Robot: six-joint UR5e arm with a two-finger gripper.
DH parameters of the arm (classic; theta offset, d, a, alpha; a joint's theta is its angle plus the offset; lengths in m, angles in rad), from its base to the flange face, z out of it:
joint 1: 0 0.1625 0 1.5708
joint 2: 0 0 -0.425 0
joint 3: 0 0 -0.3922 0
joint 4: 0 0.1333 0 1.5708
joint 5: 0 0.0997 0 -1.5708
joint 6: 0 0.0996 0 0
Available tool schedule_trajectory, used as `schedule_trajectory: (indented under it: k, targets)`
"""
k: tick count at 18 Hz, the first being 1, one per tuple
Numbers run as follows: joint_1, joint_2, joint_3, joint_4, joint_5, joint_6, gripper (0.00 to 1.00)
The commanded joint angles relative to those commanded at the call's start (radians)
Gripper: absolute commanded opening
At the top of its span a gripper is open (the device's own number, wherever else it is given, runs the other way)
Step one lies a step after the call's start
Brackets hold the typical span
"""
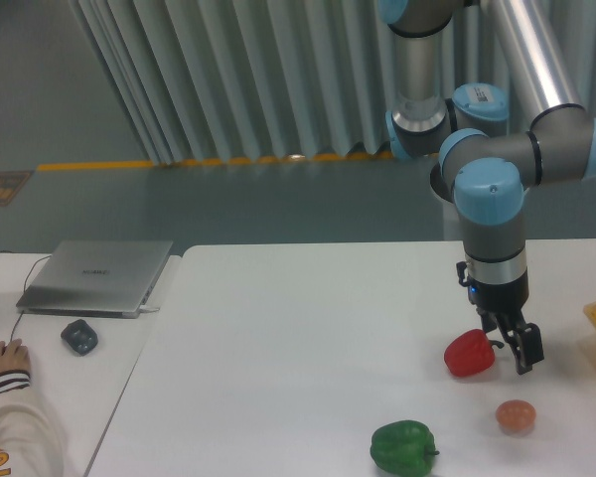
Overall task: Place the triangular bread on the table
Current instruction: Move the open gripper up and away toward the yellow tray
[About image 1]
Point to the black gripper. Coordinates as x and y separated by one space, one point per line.
523 338

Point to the silver closed laptop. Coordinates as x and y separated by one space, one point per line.
97 278

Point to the pleated grey curtain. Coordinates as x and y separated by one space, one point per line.
202 80

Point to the dark grey small device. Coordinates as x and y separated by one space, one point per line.
80 337

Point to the cream striped sleeve forearm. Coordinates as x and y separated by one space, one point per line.
29 442

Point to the green bell pepper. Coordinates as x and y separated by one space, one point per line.
404 448

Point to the brown egg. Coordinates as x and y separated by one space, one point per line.
515 415

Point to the red bell pepper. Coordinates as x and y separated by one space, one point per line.
469 354

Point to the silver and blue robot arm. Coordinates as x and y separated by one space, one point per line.
483 171

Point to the person's hand on mouse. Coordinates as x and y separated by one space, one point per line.
14 357

